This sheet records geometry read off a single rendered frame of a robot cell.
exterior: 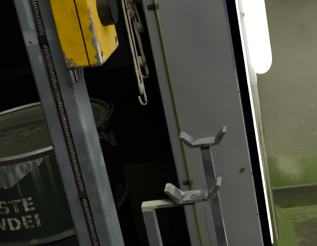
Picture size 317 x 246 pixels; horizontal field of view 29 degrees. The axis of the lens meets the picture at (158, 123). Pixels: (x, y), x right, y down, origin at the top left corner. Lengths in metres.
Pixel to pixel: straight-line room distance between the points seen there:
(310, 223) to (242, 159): 1.44
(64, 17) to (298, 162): 2.21
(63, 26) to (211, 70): 0.59
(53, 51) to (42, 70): 0.03
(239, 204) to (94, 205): 0.60
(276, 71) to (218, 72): 1.67
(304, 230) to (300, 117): 0.54
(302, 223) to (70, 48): 2.14
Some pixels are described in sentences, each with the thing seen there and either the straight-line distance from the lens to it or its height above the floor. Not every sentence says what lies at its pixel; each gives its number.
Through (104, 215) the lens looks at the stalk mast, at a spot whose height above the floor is 1.05.
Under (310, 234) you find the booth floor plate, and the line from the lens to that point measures 2.78.
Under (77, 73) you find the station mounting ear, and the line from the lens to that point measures 0.92.
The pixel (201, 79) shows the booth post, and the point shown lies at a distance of 1.39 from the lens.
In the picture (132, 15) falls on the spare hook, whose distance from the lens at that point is 1.46.
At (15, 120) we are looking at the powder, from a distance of 2.31.
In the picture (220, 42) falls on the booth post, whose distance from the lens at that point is 1.37.
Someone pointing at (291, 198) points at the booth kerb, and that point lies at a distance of 2.95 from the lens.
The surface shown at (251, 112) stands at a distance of 1.42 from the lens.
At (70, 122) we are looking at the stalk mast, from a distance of 0.92.
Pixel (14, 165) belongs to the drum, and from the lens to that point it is 1.88.
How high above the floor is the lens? 1.48
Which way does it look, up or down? 19 degrees down
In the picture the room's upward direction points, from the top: 12 degrees counter-clockwise
